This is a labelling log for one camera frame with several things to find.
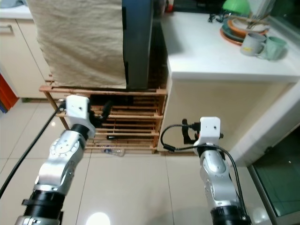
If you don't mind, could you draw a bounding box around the glass sliding door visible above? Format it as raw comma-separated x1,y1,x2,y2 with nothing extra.
247,126,300,218

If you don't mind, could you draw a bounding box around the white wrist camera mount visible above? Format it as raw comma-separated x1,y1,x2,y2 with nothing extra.
64,95,97,137
193,116,222,150

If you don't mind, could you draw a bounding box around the pale green mug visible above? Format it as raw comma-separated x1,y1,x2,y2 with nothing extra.
260,36,288,62

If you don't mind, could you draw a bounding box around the dark green plate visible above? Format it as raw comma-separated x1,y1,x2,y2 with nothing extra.
220,19,249,42

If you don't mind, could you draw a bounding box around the bright green bowl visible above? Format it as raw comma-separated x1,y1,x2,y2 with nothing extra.
221,0,252,15

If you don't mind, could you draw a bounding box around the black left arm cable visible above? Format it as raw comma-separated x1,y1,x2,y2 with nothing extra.
0,104,69,198

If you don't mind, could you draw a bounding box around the red blue panel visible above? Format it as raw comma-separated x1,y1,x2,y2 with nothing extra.
0,74,20,112

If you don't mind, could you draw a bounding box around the beige linen cloth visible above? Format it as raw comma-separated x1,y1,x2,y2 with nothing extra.
25,0,128,90

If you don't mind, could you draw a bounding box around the white bowl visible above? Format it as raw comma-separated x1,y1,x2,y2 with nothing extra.
232,17,263,31

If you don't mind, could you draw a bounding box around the wooden slatted rack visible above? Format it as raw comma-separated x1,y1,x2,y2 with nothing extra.
39,76,168,155

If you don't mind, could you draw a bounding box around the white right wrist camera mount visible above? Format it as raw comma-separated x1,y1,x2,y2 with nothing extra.
193,116,222,150

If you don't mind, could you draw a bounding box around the metal cabinet handle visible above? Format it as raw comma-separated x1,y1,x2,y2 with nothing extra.
0,24,14,34

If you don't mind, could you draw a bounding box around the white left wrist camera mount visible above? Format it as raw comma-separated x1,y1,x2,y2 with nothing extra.
64,95,97,137

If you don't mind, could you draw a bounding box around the white kitchen counter unit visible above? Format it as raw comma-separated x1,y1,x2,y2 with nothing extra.
158,12,300,165

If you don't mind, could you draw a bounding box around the clear plastic bottle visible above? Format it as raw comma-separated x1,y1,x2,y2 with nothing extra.
101,146,125,158

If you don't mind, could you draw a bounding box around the grey mug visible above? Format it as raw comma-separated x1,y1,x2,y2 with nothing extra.
240,31,268,57

